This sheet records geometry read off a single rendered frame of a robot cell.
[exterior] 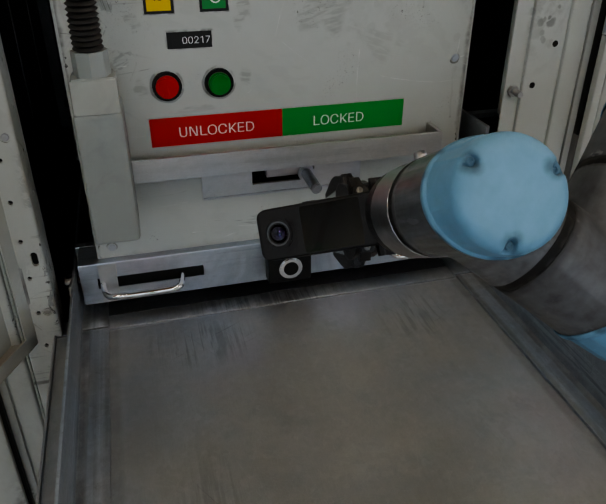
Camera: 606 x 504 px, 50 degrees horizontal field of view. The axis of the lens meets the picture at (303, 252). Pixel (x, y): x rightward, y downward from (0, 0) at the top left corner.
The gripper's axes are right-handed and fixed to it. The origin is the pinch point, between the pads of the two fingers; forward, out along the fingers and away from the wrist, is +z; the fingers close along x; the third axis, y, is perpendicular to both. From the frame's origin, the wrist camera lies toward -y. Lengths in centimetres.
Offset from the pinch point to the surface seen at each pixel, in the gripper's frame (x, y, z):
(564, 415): -23.8, 21.9, -6.5
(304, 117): 13.9, 1.9, 9.7
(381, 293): -10.1, 11.2, 17.0
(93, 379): -13.8, -27.2, 9.1
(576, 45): 18.2, 35.8, 2.3
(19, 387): -15.2, -37.8, 21.6
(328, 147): 9.6, 3.8, 7.6
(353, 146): 9.4, 7.0, 7.8
